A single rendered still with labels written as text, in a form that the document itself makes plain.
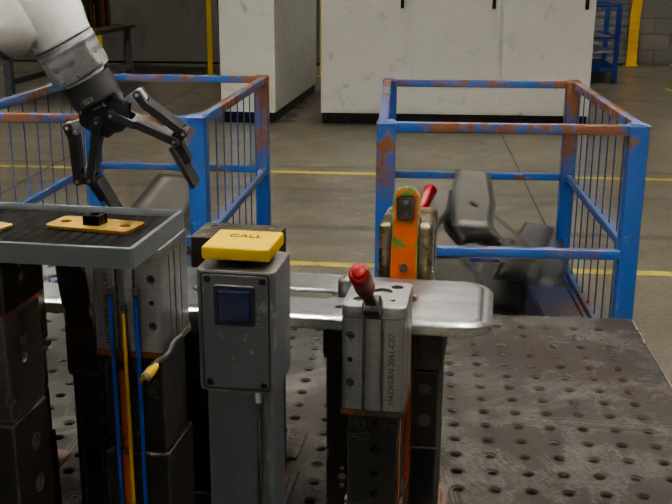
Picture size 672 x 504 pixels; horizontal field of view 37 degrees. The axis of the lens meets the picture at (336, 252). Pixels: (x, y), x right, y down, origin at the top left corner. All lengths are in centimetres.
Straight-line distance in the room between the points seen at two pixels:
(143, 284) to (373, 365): 25
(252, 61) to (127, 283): 811
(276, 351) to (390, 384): 20
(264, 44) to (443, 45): 159
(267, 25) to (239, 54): 37
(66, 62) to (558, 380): 97
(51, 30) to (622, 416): 105
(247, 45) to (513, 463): 784
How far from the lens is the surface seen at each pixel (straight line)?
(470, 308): 119
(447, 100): 909
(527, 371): 181
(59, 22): 146
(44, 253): 87
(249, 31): 912
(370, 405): 105
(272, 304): 85
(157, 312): 106
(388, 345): 102
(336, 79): 908
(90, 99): 148
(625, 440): 160
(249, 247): 85
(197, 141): 309
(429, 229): 133
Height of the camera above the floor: 139
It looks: 16 degrees down
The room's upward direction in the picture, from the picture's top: straight up
